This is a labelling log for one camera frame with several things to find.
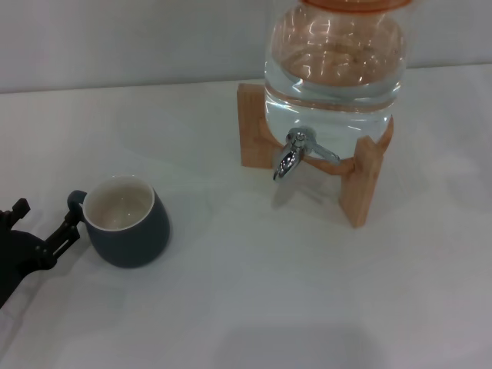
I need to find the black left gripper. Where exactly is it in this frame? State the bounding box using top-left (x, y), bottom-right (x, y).
top-left (0, 198), bottom-right (82, 305)

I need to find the chrome faucet tap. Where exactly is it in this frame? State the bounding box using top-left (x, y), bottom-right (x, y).
top-left (271, 126), bottom-right (341, 182)

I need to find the wooden dispenser stand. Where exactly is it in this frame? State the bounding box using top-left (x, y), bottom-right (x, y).
top-left (236, 82), bottom-right (396, 230)

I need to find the dark grey ceramic mug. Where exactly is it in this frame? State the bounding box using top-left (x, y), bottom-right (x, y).
top-left (67, 175), bottom-right (171, 269)

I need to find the glass water dispenser jar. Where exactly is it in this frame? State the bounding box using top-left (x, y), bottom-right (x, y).
top-left (263, 2), bottom-right (408, 161)

